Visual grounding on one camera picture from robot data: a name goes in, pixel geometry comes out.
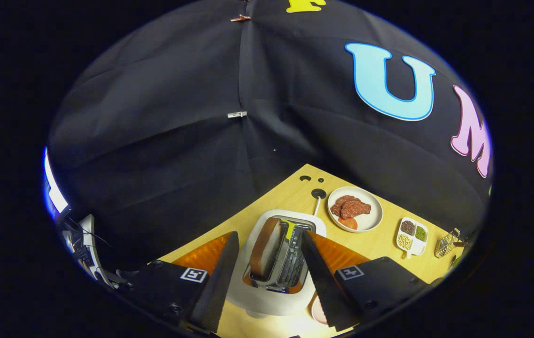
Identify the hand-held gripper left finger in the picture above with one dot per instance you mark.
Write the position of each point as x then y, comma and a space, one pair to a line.
220, 281

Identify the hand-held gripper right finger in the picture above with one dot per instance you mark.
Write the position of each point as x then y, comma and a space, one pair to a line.
323, 281

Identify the white bread slice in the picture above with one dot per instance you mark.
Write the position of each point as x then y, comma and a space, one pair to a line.
264, 249

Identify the pink plate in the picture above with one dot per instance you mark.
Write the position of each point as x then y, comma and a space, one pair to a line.
318, 311

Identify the white toaster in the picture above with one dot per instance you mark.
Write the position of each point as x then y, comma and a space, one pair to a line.
266, 303

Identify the white round plate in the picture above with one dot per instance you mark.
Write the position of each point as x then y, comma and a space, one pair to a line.
371, 220

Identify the brown meat slice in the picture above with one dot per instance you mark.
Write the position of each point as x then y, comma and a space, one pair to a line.
351, 206

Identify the yellow soybeans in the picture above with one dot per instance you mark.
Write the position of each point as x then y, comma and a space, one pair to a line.
405, 241

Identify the brown beans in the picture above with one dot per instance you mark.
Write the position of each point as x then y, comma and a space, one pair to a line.
407, 227

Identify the white divided dish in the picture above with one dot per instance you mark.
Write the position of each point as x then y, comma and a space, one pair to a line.
418, 246

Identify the green beans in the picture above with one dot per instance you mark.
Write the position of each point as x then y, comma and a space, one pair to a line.
421, 233

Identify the white and black stand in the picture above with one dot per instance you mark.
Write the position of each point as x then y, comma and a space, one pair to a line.
89, 244

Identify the white clip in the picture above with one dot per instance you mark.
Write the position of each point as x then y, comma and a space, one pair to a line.
237, 114

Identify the black backdrop cloth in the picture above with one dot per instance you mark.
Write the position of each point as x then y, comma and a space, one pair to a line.
154, 117

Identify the bright white panel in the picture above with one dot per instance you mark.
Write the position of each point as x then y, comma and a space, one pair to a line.
54, 188

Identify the pink clip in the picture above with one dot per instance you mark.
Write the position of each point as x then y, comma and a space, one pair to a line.
240, 18

